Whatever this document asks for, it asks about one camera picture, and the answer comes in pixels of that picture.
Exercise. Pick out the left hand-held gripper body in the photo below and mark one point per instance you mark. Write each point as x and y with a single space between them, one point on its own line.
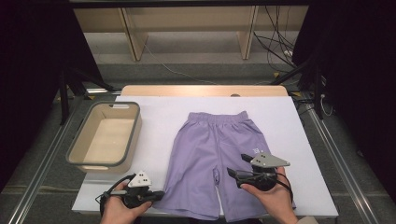
138 193

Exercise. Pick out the black overhead frame bar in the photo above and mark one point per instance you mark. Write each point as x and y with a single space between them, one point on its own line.
186 3

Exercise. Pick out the person's left hand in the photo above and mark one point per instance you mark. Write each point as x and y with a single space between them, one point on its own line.
120 210

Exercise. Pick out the aluminium floor rail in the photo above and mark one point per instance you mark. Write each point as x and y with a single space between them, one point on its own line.
342 171
40 174

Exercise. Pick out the black tripod stand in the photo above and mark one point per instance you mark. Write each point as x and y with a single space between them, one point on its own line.
317 93
63 99

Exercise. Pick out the purple shorts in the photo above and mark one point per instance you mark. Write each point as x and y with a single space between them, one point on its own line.
202 161

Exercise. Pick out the dark curtain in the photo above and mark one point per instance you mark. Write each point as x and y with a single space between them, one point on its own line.
31 77
361 77

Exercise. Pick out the light wooden shelf unit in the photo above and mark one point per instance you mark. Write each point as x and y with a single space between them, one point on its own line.
134 40

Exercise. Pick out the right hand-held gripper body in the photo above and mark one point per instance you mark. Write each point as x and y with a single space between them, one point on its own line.
264 161

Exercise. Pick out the white table cover board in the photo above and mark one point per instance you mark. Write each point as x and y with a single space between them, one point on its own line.
155 140

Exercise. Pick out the person's right hand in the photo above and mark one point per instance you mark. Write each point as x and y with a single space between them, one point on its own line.
275 202

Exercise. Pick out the beige storage bin grey rim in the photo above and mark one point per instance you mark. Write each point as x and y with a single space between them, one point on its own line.
104 140

